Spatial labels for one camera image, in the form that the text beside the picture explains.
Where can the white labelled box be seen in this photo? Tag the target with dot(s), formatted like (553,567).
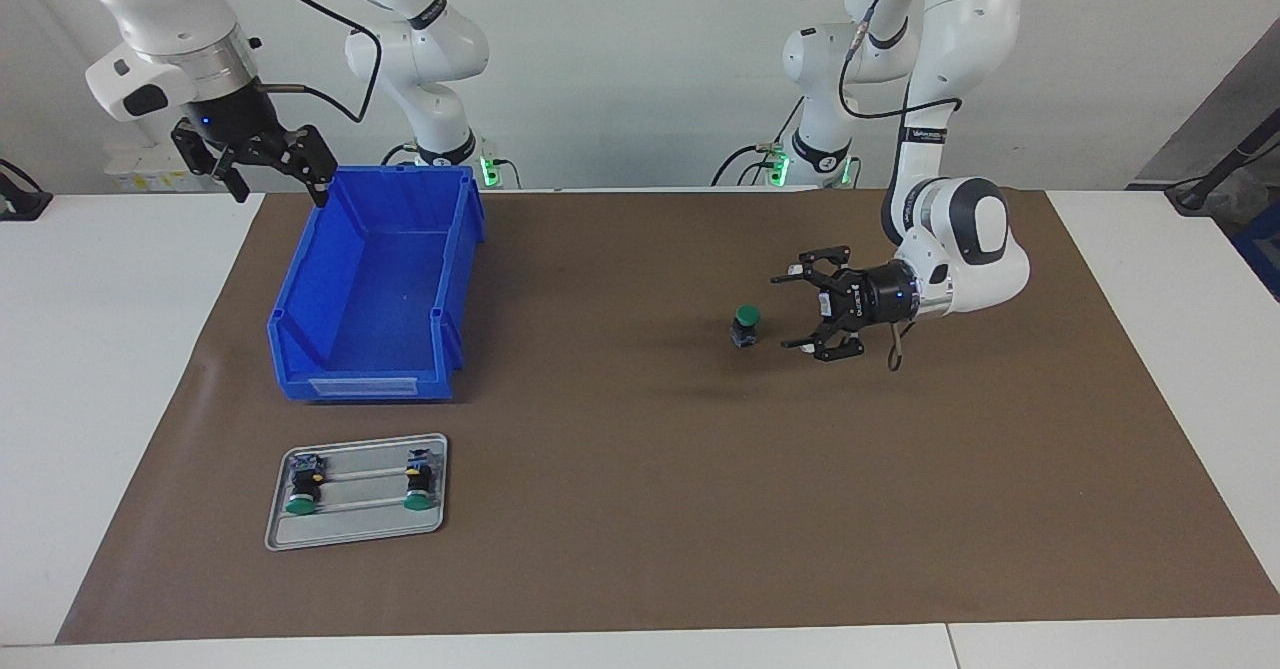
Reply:
(140,174)

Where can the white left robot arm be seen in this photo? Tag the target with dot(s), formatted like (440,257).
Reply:
(970,239)

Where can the blue crate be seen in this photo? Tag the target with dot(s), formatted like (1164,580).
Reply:
(1262,249)

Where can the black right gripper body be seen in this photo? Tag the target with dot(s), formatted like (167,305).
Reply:
(240,129)

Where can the green push button switch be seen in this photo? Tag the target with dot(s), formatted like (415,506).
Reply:
(745,324)
(303,487)
(420,481)

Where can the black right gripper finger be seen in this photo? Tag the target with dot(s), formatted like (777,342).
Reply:
(315,159)
(222,164)

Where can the black clamp bracket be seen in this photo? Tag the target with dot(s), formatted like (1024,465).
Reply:
(20,204)

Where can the grey metal tray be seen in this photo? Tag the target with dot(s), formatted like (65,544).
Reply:
(350,529)

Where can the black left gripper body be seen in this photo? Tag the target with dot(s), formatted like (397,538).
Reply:
(870,294)

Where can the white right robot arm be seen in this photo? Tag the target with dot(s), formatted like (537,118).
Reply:
(160,9)

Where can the brown table mat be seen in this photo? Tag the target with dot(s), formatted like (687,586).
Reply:
(650,469)

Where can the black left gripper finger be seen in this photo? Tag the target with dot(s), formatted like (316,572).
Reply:
(822,261)
(838,344)

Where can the blue plastic storage bin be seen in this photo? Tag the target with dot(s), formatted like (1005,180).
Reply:
(370,289)

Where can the black stand with pole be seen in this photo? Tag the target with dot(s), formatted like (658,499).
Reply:
(1195,197)

